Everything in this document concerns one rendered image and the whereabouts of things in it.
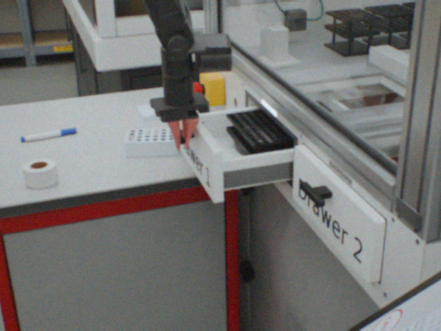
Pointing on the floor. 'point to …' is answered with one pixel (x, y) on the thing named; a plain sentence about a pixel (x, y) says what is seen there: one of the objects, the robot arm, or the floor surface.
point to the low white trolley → (102, 224)
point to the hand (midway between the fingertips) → (182, 145)
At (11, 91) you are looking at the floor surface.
